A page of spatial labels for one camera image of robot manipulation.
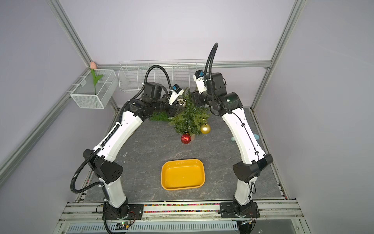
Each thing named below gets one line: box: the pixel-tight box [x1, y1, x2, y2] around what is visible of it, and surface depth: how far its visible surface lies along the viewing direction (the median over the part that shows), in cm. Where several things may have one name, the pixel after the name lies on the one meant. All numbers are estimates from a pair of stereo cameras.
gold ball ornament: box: [200, 123, 211, 135], surface depth 77 cm
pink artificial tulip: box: [90, 61, 104, 96], surface depth 92 cm
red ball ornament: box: [180, 133, 192, 145], surface depth 77 cm
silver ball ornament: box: [177, 98, 187, 107], surface depth 74 cm
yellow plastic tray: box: [160, 158, 206, 191], surface depth 87 cm
